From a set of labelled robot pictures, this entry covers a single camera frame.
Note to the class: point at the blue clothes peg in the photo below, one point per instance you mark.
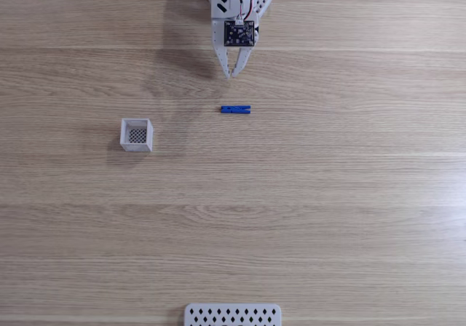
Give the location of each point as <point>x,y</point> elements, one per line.
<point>236,110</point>

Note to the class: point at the small white lattice crate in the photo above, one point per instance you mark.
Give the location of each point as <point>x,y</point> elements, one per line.
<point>136,135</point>

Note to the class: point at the white perforated plate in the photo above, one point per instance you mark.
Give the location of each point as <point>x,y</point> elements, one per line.
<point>233,316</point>

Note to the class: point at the black camera circuit board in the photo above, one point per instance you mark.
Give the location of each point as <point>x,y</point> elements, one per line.
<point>238,33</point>

